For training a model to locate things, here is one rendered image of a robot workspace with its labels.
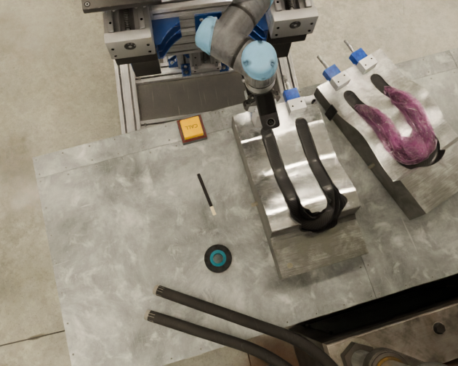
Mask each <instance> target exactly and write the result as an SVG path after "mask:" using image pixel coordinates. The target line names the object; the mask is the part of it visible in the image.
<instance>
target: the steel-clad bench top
mask: <svg viewBox="0 0 458 366"><path fill-rule="evenodd" d="M394 65H395V66H396V67H397V69H399V70H400V72H401V73H402V74H404V75H405V76H406V77H407V78H409V79H411V80H412V81H414V82H415V83H417V84H419V85H420V86H422V87H423V88H425V89H426V90H427V91H428V92H429V93H430V95H431V96H432V97H433V99H434V100H435V102H436V103H437V105H438V107H439V108H440V110H441V112H442V113H443V116H444V118H445V119H446V120H447V122H448V124H449V125H450V127H452V129H453V130H454V131H455V132H456V134H457V135H458V48H455V49H450V50H447V51H444V52H439V53H435V54H431V55H428V56H424V57H419V58H416V59H413V60H408V61H405V62H400V63H396V64H394ZM316 102H317V104H318V107H319V110H320V111H321V115H322V118H323V120H324V124H325V127H326V130H327V132H328V135H329V138H330V141H331V144H332V147H333V149H334V153H335V155H336V156H337V159H338V161H339V162H340V164H341V166H342V167H343V169H344V170H345V173H346V174H347V175H348V177H349V178H350V180H351V182H352V183H353V186H354V187H355V190H356V192H357V195H358V199H359V201H360V204H361V207H360V208H359V209H358V210H357V211H356V213H355V217H356V220H357V222H358V226H359V227H360V230H361V234H362V235H363V239H364V241H365V244H366V247H367V249H368V252H369V253H368V254H365V255H362V256H358V257H355V258H352V259H348V260H345V261H341V262H338V263H336V264H331V265H328V266H326V267H321V268H319V269H314V270H312V271H309V272H305V273H302V274H298V275H295V276H292V277H288V278H285V279H282V280H280V279H279V276H278V273H277V270H276V266H275V263H274V260H273V257H272V253H271V251H270V247H269V245H268V240H267V238H266V235H265V231H264V228H263V225H262V222H261V219H260V215H259V212H258V210H257V207H256V206H254V207H252V206H251V203H254V202H255V200H254V196H253V194H252V189H251V187H250V184H249V180H248V177H247V175H246V171H245V168H244V164H243V161H242V159H241V155H240V152H239V149H238V145H237V143H236V138H235V136H234V133H233V129H232V120H233V115H237V114H240V113H245V112H248V111H245V109H244V106H243V103H241V104H239V105H234V106H230V107H225V108H222V109H219V110H214V111H211V112H208V113H202V114H199V115H201V117H202V121H203V123H204V128H205V130H206V135H207V139H205V140H202V141H199V142H194V143H191V144H188V145H183V144H182V140H181V136H180V132H179V129H178V126H177V121H172V122H168V123H163V124H160V125H157V126H152V127H149V128H146V129H140V130H137V131H133V132H129V133H126V134H121V135H118V136H114V137H110V138H107V139H101V140H98V141H95V142H90V143H87V144H84V145H79V146H75V147H71V148H68V149H64V150H59V151H56V152H51V153H48V154H45V155H40V156H36V157H33V158H32V159H33V165H34V170H35V174H36V181H37V185H38V189H39V197H40V201H41V208H42V212H43V216H44V223H45V227H46V231H47V239H48V243H49V250H50V254H51V258H52V266H53V270H54V274H55V281H56V285H57V292H58V296H59V301H60V308H61V312H62V316H63V323H64V328H65V334H66V339H67V343H68V350H69V354H70V358H71V366H163V365H167V364H170V363H173V362H176V361H179V360H182V359H186V358H188V357H193V356H196V355H198V354H202V353H205V352H208V351H211V350H214V349H218V348H221V347H224V345H221V344H218V343H215V342H212V341H208V340H206V339H203V338H199V337H196V336H194V335H190V334H187V333H184V332H181V331H178V330H174V329H171V328H168V327H165V326H163V325H159V324H156V323H154V322H149V321H147V320H144V315H145V312H146V311H147V310H148V309H149V310H152V311H155V312H159V313H162V314H165V315H168V316H170V317H175V318H177V319H180V320H184V321H187V322H191V323H193V324H196V325H200V326H203V327H205V328H209V329H212V330H216V331H219V332H221V333H225V334H228V335H231V336H235V337H237V338H241V339H244V340H246V339H249V338H253V337H256V336H260V335H262V334H264V333H261V332H258V331H256V330H252V329H249V328H246V327H244V326H241V325H238V324H236V323H233V322H229V321H227V320H224V319H221V318H219V317H215V316H213V315H210V314H207V313H204V312H201V311H199V310H196V309H193V308H190V307H188V306H184V305H182V304H179V303H176V302H173V301H170V300H168V299H165V298H162V297H160V296H156V295H154V294H153V288H154V286H155V285H161V286H164V287H166V288H170V289H172V290H175V291H178V292H181V293H184V294H187V295H189V296H192V297H195V298H199V299H201V300H204V301H208V302H210V303H212V304H216V305H218V306H222V307H225V308H227V309H230V310H233V311H235V312H239V313H242V314H245V315H248V316H250V317H253V318H256V319H259V320H262V321H265V322H268V323H270V324H273V325H277V326H279V327H282V328H285V327H288V326H291V325H295V324H297V323H300V322H304V321H307V320H311V319H314V318H317V317H320V316H323V315H326V314H330V313H332V312H336V311H339V310H342V309H346V308H348V307H352V306H355V305H358V304H362V303H365V302H367V301H371V300H374V299H376V298H381V297H383V296H388V295H390V294H393V293H397V292H400V291H402V290H406V289H409V288H413V287H416V286H418V285H423V284H425V283H428V282H432V281H435V280H439V279H441V278H444V277H448V276H451V275H455V274H457V273H458V192H456V193H455V194H453V195H452V196H451V197H450V198H448V199H447V200H445V201H443V202H442V203H441V204H440V205H438V206H436V207H435V208H434V209H433V210H431V211H430V212H428V213H427V214H425V215H422V216H419V217H417V218H415V219H412V220H409V219H408V217H407V216H406V214H405V213H404V212H403V211H402V210H401V208H400V207H399V206H398V204H397V203H396V202H395V201H394V199H393V198H392V197H391V195H390V194H389V192H388V191H387V190H386V189H385V188H384V186H383V185H382V183H381V182H380V181H379V180H378V178H377V177H376V176H375V175H374V173H373V172H372V170H371V169H368V166H367V164H366V163H365V161H364V160H363V159H362V157H361V156H360V155H359V154H358V152H357V151H356V150H355V148H354V147H353V146H352V145H351V143H350V142H349V141H348V140H347V138H346V137H345V135H344V134H343V133H342V132H341V130H340V129H339V128H338V126H337V125H336V123H335V122H334V121H333V120H331V121H330V120H329V119H328V118H327V117H326V116H325V112H326V111H325V110H324V108H323V107H322V106H321V104H320V103H319V101H318V100H317V99H316ZM223 127H224V128H223ZM197 174H200V175H201V178H202V180H203V182H204V185H205V188H206V191H207V192H208V195H209V198H210V200H211V202H212V205H213V207H214V210H215V212H216V215H214V216H213V214H212V211H211V208H210V207H209V204H208V201H207V199H206V196H205V194H204V191H203V189H202V186H201V183H200V181H199V179H198V176H197ZM217 244H220V245H224V246H225V247H227V248H228V249H229V250H230V252H231V255H232V262H231V264H230V267H229V268H228V269H227V270H226V271H224V272H221V273H215V272H212V271H210V270H209V269H208V268H207V267H206V265H205V262H204V255H205V253H206V251H207V249H208V248H209V247H211V246H212V245H217Z"/></svg>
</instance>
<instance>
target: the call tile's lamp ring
mask: <svg viewBox="0 0 458 366"><path fill-rule="evenodd" d="M196 116H198V117H199V119H200V122H201V126H202V129H203V132H204V136H201V137H196V138H192V139H188V140H184V137H183V135H182V129H181V127H180V121H181V120H178V121H177V125H178V127H179V130H180V135H181V138H182V143H185V142H190V141H193V140H197V139H201V138H204V137H207V135H206V131H205V128H204V124H203V121H202V118H201V115H196ZM193 117H195V116H193ZM193 117H189V118H193ZM185 119H188V118H185ZM185 119H182V120H185Z"/></svg>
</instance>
